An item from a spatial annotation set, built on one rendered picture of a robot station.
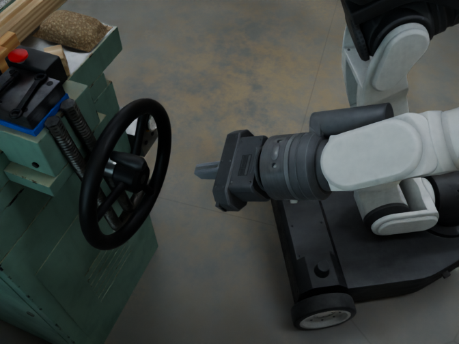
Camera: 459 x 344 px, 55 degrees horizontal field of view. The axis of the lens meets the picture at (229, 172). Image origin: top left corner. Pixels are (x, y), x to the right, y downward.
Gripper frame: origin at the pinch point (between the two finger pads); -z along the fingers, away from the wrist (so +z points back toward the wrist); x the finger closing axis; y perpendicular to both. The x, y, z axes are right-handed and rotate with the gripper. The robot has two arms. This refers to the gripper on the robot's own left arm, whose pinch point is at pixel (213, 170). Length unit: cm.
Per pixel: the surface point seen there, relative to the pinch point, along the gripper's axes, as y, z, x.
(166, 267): -69, -72, -2
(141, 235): -49, -67, 3
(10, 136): 18.6, -25.8, -1.8
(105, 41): 6.7, -32.5, 27.9
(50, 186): 9.5, -25.7, -6.3
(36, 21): 16, -45, 29
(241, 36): -96, -92, 130
